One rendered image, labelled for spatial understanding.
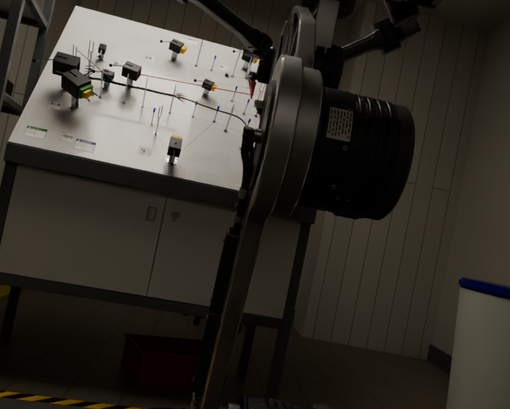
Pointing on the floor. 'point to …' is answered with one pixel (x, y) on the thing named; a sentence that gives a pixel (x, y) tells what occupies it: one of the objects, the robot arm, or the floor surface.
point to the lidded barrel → (489, 347)
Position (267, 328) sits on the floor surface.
